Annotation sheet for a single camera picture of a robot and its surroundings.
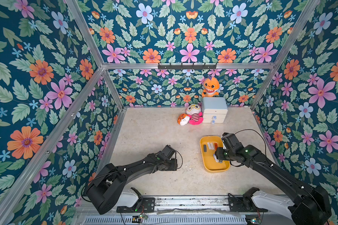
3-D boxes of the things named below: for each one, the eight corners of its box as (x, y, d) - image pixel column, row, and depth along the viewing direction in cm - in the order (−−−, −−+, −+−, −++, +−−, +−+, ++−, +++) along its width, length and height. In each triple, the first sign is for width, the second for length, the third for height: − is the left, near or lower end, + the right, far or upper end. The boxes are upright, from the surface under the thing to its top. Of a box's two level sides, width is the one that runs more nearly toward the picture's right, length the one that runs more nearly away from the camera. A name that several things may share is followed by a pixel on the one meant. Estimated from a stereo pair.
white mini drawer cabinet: (202, 124, 111) (205, 110, 98) (200, 111, 121) (203, 96, 108) (223, 124, 111) (229, 110, 98) (220, 111, 120) (225, 96, 108)
